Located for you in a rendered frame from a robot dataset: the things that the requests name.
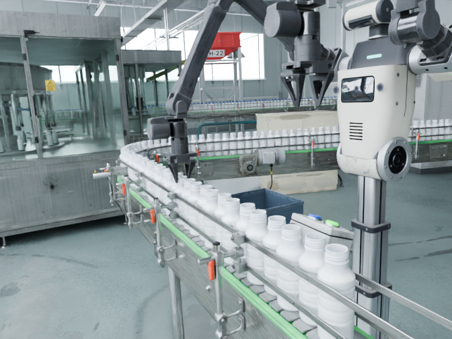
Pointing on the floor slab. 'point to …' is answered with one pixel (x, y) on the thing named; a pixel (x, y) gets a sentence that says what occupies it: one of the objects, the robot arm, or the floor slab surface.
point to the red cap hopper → (220, 44)
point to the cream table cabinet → (286, 186)
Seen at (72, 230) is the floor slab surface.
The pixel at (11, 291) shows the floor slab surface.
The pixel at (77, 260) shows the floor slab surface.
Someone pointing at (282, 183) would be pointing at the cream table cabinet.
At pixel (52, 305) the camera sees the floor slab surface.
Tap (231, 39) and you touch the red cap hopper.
